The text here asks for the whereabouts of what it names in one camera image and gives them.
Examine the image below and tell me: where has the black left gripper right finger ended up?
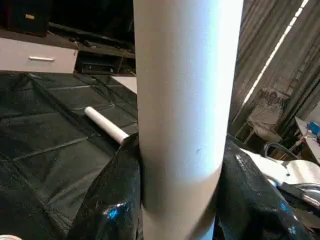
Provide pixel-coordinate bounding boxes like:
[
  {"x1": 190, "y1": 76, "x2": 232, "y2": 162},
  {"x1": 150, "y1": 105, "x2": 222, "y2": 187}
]
[{"x1": 214, "y1": 135, "x2": 314, "y2": 240}]

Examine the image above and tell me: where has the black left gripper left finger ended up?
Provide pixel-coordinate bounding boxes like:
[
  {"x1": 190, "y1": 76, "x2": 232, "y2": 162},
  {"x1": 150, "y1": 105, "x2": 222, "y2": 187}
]
[{"x1": 67, "y1": 132, "x2": 144, "y2": 240}]

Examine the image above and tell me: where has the white plastic table leg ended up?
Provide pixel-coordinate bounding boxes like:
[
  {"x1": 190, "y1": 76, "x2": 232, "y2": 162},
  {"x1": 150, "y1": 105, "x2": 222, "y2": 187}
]
[
  {"x1": 132, "y1": 0, "x2": 245, "y2": 240},
  {"x1": 83, "y1": 106, "x2": 131, "y2": 146}
]

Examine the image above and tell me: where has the black work mat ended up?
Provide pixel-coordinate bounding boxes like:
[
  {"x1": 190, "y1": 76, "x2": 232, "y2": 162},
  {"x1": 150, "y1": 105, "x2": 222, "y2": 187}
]
[{"x1": 0, "y1": 70, "x2": 146, "y2": 240}]

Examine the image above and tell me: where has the white draped chair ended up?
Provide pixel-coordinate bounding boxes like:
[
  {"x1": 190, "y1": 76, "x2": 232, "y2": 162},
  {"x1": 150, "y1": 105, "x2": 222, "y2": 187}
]
[{"x1": 234, "y1": 87, "x2": 293, "y2": 147}]

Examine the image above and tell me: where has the white flat panel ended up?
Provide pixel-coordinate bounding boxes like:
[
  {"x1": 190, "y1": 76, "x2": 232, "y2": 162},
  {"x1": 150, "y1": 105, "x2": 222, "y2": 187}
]
[{"x1": 110, "y1": 75, "x2": 138, "y2": 96}]

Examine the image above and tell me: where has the grey curtain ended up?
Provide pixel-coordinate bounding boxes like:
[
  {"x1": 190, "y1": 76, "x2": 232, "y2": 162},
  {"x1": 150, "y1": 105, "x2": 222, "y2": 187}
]
[{"x1": 227, "y1": 0, "x2": 320, "y2": 147}]

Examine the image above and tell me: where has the white drawer unit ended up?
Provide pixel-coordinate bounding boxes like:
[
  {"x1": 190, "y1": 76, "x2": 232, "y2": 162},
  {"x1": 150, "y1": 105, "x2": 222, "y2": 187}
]
[{"x1": 0, "y1": 37, "x2": 79, "y2": 75}]

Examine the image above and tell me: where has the black speaker box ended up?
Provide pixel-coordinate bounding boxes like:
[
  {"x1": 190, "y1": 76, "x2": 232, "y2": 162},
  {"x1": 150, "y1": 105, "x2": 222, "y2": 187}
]
[{"x1": 4, "y1": 0, "x2": 52, "y2": 36}]

